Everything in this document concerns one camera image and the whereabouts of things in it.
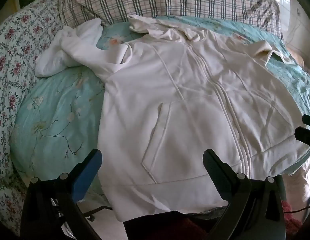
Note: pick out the cream zip hoodie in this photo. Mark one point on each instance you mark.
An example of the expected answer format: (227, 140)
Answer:
(185, 100)

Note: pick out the black chair base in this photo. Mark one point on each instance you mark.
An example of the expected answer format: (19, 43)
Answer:
(95, 212)

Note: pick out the teal floral quilt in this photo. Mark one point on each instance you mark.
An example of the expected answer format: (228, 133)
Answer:
(57, 110)

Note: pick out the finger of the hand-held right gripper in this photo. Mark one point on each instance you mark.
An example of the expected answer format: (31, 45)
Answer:
(309, 120)
(304, 136)

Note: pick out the plaid pillow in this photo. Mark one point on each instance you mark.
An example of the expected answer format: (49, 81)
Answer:
(157, 0)

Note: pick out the pink flower print bedsheet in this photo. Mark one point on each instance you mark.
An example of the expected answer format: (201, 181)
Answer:
(15, 55)

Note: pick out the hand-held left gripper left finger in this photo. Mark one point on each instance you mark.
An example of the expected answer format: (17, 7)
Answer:
(88, 172)

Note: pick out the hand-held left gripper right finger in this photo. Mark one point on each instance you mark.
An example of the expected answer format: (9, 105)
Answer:
(219, 171)

